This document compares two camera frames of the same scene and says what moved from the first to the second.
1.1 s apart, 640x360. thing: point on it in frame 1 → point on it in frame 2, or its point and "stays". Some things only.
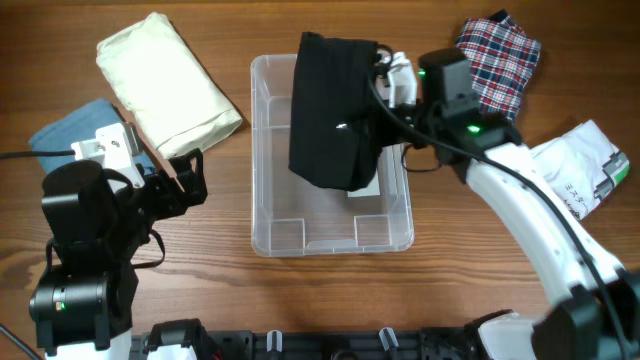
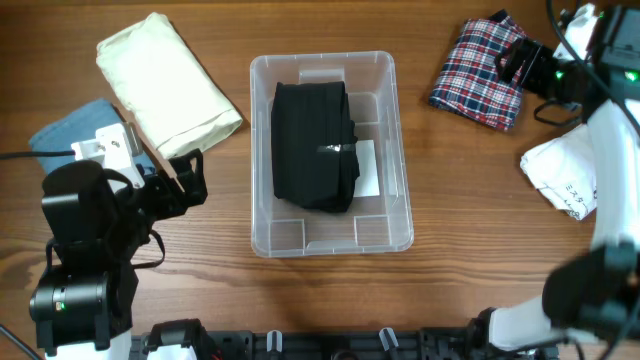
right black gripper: x=383 y=125 → x=540 y=56
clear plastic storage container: x=292 y=216 stays
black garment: x=335 y=139 → x=313 y=143
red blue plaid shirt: x=502 y=58 stays
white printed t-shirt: x=584 y=165 stays
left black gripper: x=176 y=203 stays
